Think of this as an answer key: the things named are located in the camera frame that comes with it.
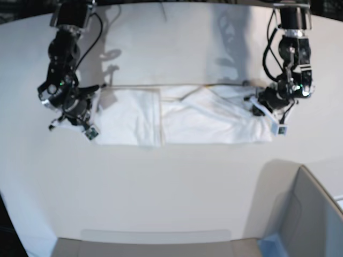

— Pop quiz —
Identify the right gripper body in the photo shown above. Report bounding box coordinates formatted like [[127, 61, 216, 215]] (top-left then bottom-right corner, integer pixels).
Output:
[[48, 84, 106, 141]]

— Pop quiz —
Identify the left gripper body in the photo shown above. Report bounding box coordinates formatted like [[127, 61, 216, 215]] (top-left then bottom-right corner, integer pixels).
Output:
[[244, 87, 295, 135]]

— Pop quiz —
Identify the white printed t-shirt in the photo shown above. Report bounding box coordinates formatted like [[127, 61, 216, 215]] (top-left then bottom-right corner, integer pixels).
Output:
[[94, 85, 273, 147]]

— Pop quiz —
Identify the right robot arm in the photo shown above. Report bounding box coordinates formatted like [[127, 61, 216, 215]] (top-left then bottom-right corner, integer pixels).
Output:
[[37, 1, 106, 141]]

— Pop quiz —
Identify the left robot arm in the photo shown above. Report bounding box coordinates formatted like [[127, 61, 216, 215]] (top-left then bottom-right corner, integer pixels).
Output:
[[245, 1, 314, 135]]

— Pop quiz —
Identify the grey bin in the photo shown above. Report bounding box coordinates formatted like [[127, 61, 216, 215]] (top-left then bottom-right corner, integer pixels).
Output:
[[243, 158, 343, 257]]

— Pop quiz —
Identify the grey front tray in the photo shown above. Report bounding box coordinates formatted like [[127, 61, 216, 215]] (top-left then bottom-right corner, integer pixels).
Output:
[[52, 230, 262, 256]]

